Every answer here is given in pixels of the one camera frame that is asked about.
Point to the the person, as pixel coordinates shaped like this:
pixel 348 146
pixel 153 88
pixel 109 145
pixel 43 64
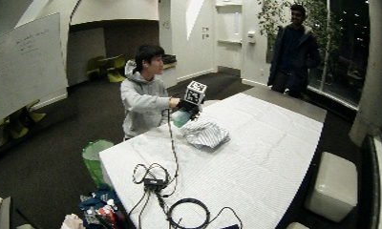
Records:
pixel 141 101

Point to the striped folded cloth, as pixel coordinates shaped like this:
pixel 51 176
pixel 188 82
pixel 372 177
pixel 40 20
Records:
pixel 205 134

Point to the green waste bin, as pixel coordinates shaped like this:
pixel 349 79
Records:
pixel 92 159

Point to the translucent teal bottle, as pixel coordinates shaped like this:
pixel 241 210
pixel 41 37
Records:
pixel 180 118

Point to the white tablecloth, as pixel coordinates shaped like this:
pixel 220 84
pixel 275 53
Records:
pixel 249 159

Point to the white cube stool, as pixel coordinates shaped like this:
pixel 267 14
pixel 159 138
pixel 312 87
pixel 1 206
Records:
pixel 296 226
pixel 332 187

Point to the white marker cube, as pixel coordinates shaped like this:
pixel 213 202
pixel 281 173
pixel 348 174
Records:
pixel 195 92

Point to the large whiteboard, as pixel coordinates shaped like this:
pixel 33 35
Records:
pixel 23 70

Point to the yellow-green chair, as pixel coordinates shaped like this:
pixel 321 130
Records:
pixel 21 124
pixel 109 68

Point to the white door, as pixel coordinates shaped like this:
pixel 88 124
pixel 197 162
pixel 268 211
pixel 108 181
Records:
pixel 228 38

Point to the green indoor plant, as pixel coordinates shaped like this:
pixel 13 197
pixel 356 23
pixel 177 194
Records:
pixel 271 19

